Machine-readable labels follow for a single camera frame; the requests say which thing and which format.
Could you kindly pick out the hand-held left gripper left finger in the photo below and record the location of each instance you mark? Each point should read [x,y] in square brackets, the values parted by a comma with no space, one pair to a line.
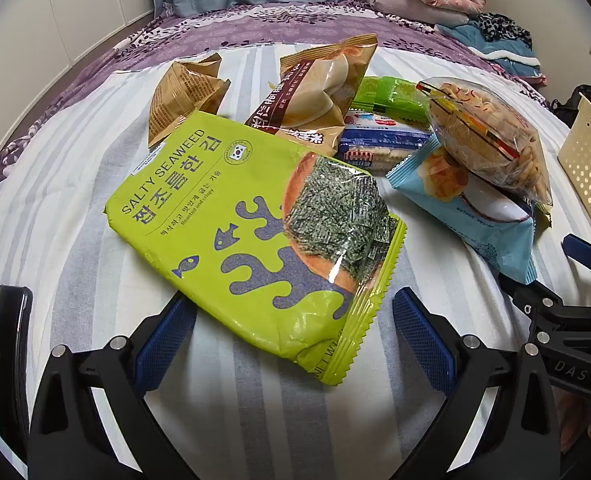
[168,345]

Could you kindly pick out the blue white cracker packet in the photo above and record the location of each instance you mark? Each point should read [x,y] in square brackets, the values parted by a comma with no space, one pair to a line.
[380,140]

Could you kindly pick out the cream perforated plastic basket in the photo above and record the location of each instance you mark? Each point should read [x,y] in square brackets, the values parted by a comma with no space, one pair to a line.
[590,170]

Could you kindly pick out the leopard print cloth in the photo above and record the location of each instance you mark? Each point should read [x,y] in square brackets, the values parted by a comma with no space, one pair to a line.
[500,27]

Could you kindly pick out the black backpack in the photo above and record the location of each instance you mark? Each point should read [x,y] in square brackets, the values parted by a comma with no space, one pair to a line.
[585,102]

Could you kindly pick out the purple floral bedsheet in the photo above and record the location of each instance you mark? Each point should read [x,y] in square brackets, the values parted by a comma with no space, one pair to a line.
[225,25]

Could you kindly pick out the light blue snack packet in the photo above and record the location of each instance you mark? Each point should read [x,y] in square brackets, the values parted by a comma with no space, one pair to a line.
[475,225]

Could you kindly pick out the brown snack packet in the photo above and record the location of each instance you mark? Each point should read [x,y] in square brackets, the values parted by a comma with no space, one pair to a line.
[185,90]

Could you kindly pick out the person's right hand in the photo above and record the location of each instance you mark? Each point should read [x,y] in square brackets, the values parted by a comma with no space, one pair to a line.
[585,425]

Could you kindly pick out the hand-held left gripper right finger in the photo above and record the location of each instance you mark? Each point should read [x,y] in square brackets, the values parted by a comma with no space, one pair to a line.
[425,345]

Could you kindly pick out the striped blue white blanket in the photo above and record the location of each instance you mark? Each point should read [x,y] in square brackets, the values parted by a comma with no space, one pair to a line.
[75,210]

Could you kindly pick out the green seaweed snack packet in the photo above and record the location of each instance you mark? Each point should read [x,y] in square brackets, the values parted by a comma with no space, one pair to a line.
[200,210]

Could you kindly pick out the clear cracker packet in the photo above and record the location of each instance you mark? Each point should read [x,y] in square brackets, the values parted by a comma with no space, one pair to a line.
[485,140]

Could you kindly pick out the white wardrobe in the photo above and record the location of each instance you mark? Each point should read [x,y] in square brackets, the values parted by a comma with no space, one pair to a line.
[50,10]

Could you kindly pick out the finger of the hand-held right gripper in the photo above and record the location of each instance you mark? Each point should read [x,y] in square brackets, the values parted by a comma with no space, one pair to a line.
[585,255]
[540,300]

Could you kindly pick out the blue fleece garment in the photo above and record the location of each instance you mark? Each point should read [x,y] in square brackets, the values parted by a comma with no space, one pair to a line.
[500,55]

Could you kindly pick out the lime green wafer packet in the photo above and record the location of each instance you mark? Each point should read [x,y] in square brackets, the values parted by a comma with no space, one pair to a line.
[390,92]

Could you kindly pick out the black curved bar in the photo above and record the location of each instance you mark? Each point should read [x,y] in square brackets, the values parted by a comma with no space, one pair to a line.
[10,360]

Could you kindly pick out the brown snack bag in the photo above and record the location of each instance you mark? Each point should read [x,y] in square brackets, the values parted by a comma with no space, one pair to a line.
[315,95]

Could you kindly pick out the mauve quilt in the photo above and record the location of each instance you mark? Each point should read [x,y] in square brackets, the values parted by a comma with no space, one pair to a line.
[390,5]

